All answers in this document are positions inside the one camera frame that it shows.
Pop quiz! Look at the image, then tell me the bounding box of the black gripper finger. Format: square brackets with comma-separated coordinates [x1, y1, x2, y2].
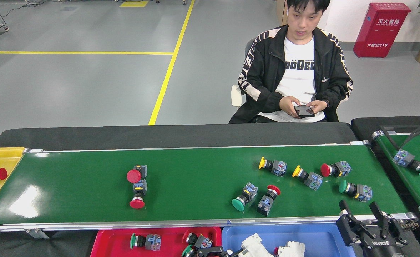
[197, 246, 244, 257]

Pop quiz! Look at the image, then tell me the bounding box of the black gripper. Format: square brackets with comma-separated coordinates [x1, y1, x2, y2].
[336, 200, 408, 257]

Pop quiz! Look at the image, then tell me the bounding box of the black smartphone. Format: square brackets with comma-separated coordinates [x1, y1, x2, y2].
[294, 105, 316, 118]

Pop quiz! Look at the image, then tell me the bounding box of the long green conveyor belt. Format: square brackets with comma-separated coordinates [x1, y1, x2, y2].
[0, 140, 419, 236]

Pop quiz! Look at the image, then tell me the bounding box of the person's left hand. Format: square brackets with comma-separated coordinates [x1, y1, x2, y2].
[309, 100, 329, 114]

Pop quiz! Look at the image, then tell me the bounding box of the person's right hand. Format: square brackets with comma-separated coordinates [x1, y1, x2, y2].
[280, 96, 302, 118]

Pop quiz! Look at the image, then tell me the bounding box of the blue plastic bin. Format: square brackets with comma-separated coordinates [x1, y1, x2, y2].
[221, 224, 356, 257]

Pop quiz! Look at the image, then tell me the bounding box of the black guide bar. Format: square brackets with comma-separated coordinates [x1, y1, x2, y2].
[379, 126, 400, 150]

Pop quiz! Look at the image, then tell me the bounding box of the red plastic bin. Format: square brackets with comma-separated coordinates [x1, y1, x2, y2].
[90, 227, 222, 257]

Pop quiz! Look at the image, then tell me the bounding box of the grey office chair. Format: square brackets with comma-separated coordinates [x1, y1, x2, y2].
[231, 37, 258, 107]

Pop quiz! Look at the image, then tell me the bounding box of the person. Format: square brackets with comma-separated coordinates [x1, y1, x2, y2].
[229, 0, 354, 124]

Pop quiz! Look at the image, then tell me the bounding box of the red fire extinguisher box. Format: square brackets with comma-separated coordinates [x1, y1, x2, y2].
[353, 3, 411, 58]

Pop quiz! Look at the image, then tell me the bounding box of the black conveyor drive chain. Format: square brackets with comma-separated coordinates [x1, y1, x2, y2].
[399, 220, 420, 231]

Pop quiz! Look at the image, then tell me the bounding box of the black cable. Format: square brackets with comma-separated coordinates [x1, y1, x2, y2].
[399, 120, 420, 150]

